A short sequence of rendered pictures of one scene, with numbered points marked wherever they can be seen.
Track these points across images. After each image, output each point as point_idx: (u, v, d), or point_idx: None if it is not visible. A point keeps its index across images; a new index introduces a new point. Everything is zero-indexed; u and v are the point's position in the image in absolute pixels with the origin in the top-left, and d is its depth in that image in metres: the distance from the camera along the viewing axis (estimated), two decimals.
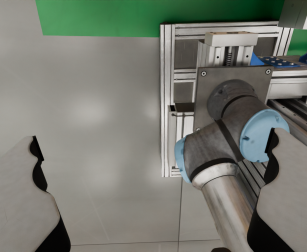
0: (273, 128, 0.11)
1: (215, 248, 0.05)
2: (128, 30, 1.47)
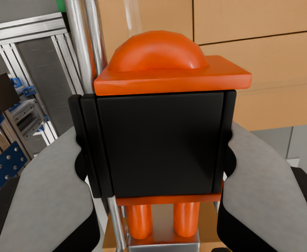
0: None
1: (215, 248, 0.05)
2: None
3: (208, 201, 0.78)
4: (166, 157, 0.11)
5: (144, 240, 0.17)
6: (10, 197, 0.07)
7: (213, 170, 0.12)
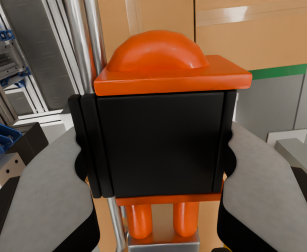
0: None
1: (215, 248, 0.05)
2: None
3: None
4: (166, 157, 0.11)
5: (144, 240, 0.17)
6: (10, 197, 0.07)
7: (213, 169, 0.12)
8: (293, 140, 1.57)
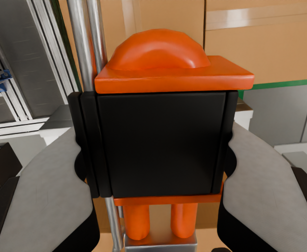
0: None
1: (215, 248, 0.05)
2: None
3: None
4: (166, 157, 0.11)
5: (141, 241, 0.17)
6: (9, 197, 0.07)
7: (213, 170, 0.12)
8: (300, 154, 1.46)
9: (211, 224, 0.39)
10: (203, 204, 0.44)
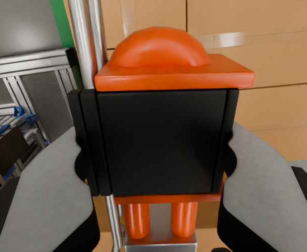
0: None
1: (215, 248, 0.05)
2: (57, 3, 1.11)
3: (224, 171, 0.52)
4: (166, 155, 0.11)
5: (141, 240, 0.17)
6: (10, 197, 0.07)
7: (213, 169, 0.12)
8: None
9: (212, 224, 0.39)
10: (204, 204, 0.44)
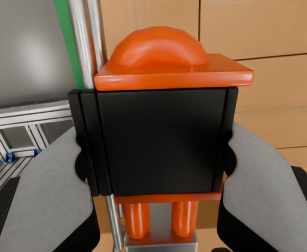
0: None
1: (215, 248, 0.05)
2: (75, 55, 1.20)
3: (223, 171, 0.52)
4: (166, 154, 0.11)
5: (142, 240, 0.17)
6: (10, 197, 0.07)
7: (213, 168, 0.12)
8: None
9: (212, 224, 0.39)
10: (204, 204, 0.44)
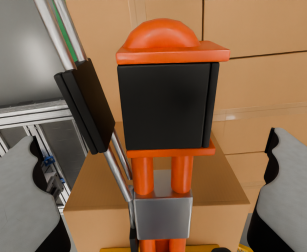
0: (273, 128, 0.11)
1: (215, 248, 0.05)
2: (74, 53, 1.16)
3: (220, 157, 0.56)
4: (167, 115, 0.15)
5: (147, 195, 0.21)
6: None
7: (203, 127, 0.15)
8: None
9: (207, 202, 0.43)
10: (201, 185, 0.47)
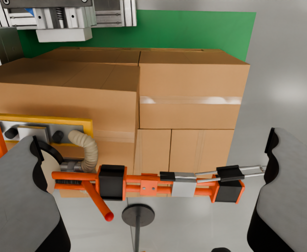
0: (273, 128, 0.11)
1: (215, 248, 0.05)
2: (168, 16, 1.44)
3: (135, 152, 1.04)
4: (227, 194, 0.61)
5: (195, 185, 0.60)
6: None
7: (221, 200, 0.62)
8: None
9: (134, 159, 0.87)
10: (134, 152, 0.91)
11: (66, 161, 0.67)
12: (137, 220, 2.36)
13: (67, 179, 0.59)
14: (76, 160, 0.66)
